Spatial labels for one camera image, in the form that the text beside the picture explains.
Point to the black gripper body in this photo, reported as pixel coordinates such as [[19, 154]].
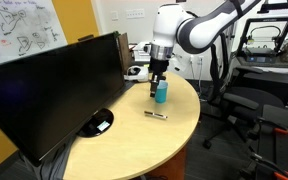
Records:
[[159, 68]]

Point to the black marker pen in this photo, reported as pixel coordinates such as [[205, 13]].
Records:
[[155, 115]]

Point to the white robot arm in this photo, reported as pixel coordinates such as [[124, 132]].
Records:
[[197, 30]]

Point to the teal plastic cup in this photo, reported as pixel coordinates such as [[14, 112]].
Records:
[[161, 95]]

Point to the small green object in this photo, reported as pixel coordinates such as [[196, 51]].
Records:
[[116, 33]]

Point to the yellow-green sticky note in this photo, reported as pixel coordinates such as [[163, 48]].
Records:
[[146, 65]]

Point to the white VR headset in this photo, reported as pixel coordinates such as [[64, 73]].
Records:
[[139, 75]]

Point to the white desktop printer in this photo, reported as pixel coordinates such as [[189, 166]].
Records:
[[140, 53]]

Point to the brown wooden box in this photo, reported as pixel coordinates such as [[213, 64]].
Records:
[[124, 53]]

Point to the black oval monitor base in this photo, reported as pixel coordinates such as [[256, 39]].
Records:
[[90, 129]]

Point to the orange table base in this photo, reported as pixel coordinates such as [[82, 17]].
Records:
[[174, 166]]

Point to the black office chair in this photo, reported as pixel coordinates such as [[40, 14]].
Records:
[[240, 100]]

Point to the black 3D printer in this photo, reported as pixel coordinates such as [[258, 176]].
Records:
[[260, 55]]

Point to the black computer monitor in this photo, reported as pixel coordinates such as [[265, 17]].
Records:
[[50, 93]]

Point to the black cabinet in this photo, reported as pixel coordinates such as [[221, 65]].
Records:
[[270, 83]]

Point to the black overhead bar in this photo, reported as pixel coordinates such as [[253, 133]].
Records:
[[284, 6]]

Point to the whiteboard with handwriting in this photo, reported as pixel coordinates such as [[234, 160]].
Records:
[[17, 26]]

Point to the white wall outlet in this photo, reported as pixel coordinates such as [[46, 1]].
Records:
[[192, 59], [201, 60]]

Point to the wide white switch plate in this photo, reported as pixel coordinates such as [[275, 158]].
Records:
[[135, 13]]

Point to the small white wall plate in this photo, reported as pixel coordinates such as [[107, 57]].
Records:
[[114, 15]]

